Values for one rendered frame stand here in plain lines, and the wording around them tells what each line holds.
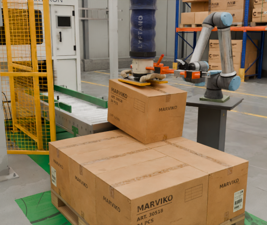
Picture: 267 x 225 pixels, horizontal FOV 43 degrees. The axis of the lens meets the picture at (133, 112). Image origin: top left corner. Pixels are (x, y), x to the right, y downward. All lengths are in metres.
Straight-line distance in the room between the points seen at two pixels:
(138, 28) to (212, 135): 1.36
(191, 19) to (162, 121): 9.38
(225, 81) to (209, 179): 1.32
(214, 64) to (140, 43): 8.61
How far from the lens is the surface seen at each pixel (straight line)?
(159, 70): 2.70
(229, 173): 2.39
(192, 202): 2.20
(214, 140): 3.52
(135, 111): 2.76
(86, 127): 3.22
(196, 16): 11.83
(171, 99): 2.75
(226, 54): 3.24
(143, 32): 2.83
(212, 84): 3.44
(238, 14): 10.83
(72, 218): 2.77
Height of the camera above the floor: 1.41
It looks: 13 degrees down
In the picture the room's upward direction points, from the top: straight up
